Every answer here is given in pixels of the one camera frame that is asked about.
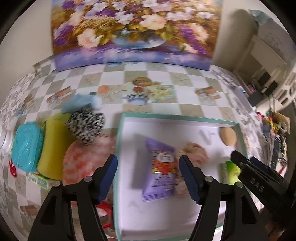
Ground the white shelf furniture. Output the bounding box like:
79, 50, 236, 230
233, 9, 295, 111

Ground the leopard print scrunchie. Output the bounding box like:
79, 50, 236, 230
65, 108, 105, 145

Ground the checkered printed tablecloth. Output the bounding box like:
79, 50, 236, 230
0, 55, 265, 241

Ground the yellow green sponge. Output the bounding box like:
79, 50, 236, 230
37, 113, 75, 181

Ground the white teal tray box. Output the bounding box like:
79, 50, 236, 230
113, 113, 246, 240

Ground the floral canvas painting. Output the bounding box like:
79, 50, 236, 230
51, 0, 223, 71

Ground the orange white fluffy cloth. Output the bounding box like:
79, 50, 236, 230
62, 136, 116, 185

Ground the purple snack packet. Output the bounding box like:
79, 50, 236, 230
142, 138, 178, 202

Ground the green barcode tissue pack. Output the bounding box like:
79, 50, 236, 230
28, 173, 56, 190

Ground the red chenille scrunchie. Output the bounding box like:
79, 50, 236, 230
9, 159, 17, 178

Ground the light blue cloth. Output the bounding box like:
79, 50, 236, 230
61, 94, 102, 113

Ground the teal plastic toy box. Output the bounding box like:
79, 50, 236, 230
11, 121, 44, 173

